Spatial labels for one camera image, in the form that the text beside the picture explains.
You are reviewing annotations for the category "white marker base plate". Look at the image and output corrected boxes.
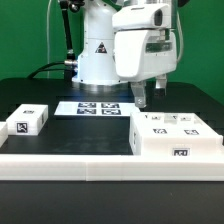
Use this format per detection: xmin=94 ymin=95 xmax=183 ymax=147
xmin=55 ymin=101 xmax=139 ymax=117

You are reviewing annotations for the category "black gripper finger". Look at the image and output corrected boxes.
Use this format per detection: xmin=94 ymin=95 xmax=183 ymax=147
xmin=131 ymin=81 xmax=146 ymax=108
xmin=155 ymin=74 xmax=167 ymax=97

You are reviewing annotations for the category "black cable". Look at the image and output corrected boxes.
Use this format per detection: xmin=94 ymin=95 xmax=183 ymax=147
xmin=27 ymin=61 xmax=68 ymax=80

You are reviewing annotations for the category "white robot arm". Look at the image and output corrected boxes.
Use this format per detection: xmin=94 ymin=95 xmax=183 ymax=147
xmin=73 ymin=0 xmax=189 ymax=108

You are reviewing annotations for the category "white cabinet body box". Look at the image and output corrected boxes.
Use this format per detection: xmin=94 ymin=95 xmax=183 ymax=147
xmin=128 ymin=111 xmax=224 ymax=157

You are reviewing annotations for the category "black camera stand pole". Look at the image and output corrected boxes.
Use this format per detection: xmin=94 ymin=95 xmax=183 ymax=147
xmin=59 ymin=0 xmax=77 ymax=81

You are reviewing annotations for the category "white cabinet door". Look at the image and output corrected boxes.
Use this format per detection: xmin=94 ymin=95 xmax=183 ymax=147
xmin=129 ymin=112 xmax=177 ymax=138
xmin=173 ymin=113 xmax=221 ymax=138

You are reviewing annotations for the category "white cable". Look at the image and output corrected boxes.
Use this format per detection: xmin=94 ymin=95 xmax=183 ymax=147
xmin=46 ymin=0 xmax=54 ymax=79

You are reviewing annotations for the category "white U-shaped fence frame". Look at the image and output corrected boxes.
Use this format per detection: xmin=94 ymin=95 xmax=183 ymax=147
xmin=0 ymin=121 xmax=224 ymax=182

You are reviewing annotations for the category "white cabinet top block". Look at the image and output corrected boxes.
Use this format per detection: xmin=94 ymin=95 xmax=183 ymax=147
xmin=6 ymin=104 xmax=48 ymax=136

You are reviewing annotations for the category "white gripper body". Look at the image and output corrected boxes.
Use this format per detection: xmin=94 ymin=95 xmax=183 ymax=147
xmin=114 ymin=29 xmax=177 ymax=82

